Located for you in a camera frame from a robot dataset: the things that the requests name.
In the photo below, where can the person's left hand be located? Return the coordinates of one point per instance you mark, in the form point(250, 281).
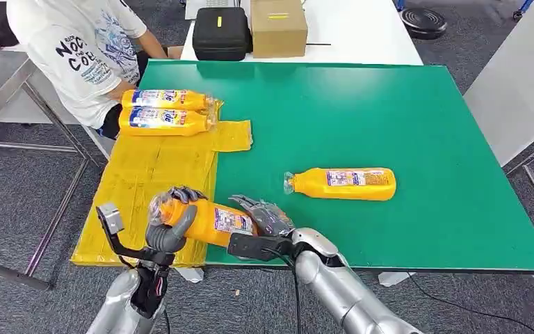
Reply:
point(175, 52)

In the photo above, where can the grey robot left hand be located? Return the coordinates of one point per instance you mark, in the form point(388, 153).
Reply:
point(168, 237)

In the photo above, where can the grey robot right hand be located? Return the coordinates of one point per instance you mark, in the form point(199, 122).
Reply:
point(271, 219)

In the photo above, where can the orange drink bottle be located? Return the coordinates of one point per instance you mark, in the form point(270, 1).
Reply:
point(207, 226)
point(188, 124)
point(193, 99)
point(313, 186)

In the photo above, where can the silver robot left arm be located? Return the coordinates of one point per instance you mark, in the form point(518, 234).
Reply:
point(110, 304)

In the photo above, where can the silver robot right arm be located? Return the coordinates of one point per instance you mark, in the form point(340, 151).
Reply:
point(336, 286)

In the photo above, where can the white table foot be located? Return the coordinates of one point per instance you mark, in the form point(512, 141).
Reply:
point(392, 279)
point(193, 275)

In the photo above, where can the black zip case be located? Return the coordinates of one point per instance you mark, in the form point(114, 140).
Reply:
point(221, 39)

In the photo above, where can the yellow plastic sheet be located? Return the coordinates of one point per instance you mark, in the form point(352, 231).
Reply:
point(129, 193)

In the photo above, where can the person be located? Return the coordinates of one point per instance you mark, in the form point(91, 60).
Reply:
point(78, 60)

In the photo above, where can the brown cardboard box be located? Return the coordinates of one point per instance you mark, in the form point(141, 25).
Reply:
point(278, 37)

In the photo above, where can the thin black stick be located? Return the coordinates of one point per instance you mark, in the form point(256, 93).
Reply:
point(317, 44)

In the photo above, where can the white desk under bag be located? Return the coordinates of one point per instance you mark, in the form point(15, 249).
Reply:
point(13, 113)

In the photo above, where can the green table mat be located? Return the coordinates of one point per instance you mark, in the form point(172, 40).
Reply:
point(433, 138)

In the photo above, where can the round black floor device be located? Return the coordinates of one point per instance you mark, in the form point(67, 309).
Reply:
point(422, 22)

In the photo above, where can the white side table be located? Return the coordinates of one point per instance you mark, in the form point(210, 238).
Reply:
point(515, 83)

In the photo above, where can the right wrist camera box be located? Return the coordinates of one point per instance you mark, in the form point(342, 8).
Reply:
point(248, 246)

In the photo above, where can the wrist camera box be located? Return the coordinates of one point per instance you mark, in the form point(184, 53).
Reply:
point(110, 217)
point(248, 246)

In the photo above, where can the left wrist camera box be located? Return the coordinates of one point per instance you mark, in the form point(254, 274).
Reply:
point(110, 217)

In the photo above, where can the blue metal frame piece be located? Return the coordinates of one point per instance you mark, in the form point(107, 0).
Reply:
point(400, 4)
point(522, 8)

